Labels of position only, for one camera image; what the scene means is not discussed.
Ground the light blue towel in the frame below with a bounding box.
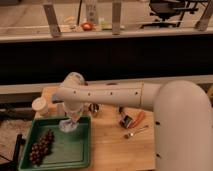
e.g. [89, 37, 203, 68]
[59, 118, 79, 133]

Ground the metal spoon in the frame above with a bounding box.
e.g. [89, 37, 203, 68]
[124, 125, 149, 139]

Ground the black marker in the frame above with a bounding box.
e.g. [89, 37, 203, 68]
[119, 107, 124, 114]

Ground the white lidded cup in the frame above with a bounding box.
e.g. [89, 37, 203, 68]
[32, 97, 49, 116]

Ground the orange object on shelf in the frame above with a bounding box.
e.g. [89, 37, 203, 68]
[81, 22, 94, 31]

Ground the bunch of dark grapes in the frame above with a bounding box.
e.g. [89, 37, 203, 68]
[29, 130, 54, 165]

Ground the black office chair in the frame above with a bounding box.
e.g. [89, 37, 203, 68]
[141, 0, 198, 28]

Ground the small brown block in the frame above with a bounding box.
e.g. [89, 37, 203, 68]
[56, 103, 65, 116]

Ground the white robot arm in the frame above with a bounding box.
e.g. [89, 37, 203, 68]
[55, 72, 213, 171]

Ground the small metal cup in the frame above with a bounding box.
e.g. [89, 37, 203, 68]
[88, 103, 99, 117]

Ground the green plastic tray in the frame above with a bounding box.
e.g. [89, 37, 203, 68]
[19, 116, 91, 171]

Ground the black stand at left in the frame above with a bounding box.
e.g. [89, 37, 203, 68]
[0, 134, 26, 171]

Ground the orange handled peeler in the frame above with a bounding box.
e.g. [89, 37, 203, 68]
[119, 111, 145, 129]

